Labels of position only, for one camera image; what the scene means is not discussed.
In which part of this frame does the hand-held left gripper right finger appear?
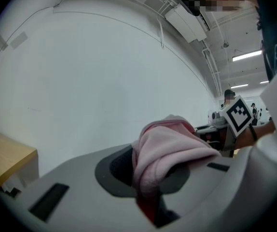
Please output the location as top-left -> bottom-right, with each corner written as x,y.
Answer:
158,162 -> 191,195

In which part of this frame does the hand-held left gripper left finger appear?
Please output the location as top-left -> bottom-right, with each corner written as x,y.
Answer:
94,144 -> 139,198

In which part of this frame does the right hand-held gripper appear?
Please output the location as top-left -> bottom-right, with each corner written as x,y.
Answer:
195,95 -> 254,158

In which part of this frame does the pink clothing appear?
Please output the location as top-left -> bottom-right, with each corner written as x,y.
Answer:
130,114 -> 222,204

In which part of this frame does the person's right forearm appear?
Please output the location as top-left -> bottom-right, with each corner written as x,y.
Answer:
235,119 -> 277,152

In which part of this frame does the black wristband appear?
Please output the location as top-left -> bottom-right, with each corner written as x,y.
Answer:
248,124 -> 259,142

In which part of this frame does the white ceiling air conditioner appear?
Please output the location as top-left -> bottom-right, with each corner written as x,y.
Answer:
164,3 -> 207,44

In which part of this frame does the light wooden desk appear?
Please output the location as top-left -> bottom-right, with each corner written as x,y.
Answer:
0,130 -> 38,190

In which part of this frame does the black head-worn camera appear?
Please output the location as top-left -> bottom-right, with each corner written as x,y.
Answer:
174,0 -> 201,17

